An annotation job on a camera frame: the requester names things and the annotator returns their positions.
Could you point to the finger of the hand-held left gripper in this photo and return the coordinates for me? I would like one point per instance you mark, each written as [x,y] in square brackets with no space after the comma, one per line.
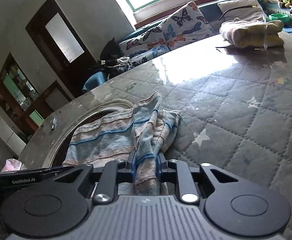
[51,172]

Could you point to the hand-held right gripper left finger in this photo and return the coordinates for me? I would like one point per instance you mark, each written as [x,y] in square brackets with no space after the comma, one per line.
[133,166]

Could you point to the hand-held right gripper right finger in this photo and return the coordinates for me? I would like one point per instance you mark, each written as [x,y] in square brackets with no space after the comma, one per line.
[159,166]

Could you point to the blue striped cloth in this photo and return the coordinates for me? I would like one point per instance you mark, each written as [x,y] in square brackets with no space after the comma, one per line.
[106,135]

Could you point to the white and black clothes heap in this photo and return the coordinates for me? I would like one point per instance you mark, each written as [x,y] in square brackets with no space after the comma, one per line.
[118,63]

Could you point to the bagged folded clothes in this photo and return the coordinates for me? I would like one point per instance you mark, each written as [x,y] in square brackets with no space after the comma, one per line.
[250,33]

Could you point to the pink printed plastic bag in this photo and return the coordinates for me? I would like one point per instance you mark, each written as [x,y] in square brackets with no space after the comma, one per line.
[12,165]

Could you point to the black marker pen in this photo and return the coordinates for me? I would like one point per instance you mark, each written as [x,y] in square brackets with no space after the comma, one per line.
[53,123]

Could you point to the white refrigerator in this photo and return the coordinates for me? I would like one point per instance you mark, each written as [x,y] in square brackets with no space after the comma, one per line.
[6,132]

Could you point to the wooden cabinet with shelves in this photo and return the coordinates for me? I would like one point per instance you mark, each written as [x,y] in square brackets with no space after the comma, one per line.
[16,90]

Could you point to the blue chair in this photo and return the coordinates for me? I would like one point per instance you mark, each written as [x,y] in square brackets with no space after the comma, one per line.
[94,81]

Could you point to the grey quilted star mattress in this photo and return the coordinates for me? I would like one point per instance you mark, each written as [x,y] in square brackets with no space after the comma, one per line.
[235,105]

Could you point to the black bag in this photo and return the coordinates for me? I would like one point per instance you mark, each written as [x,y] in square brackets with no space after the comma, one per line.
[111,51]

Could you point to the dark wooden glass-panel door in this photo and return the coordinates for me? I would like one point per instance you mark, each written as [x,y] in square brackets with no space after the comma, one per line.
[63,40]

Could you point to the upright butterfly print pillow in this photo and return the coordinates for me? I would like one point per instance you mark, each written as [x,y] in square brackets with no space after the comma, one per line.
[185,25]

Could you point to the butterfly print pillows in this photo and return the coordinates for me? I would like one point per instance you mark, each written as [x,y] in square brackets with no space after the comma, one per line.
[210,11]

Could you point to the grey pillow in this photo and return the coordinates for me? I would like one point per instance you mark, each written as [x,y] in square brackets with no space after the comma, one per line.
[240,11]

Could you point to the green bowl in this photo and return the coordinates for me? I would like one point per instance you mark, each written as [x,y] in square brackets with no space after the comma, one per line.
[279,18]

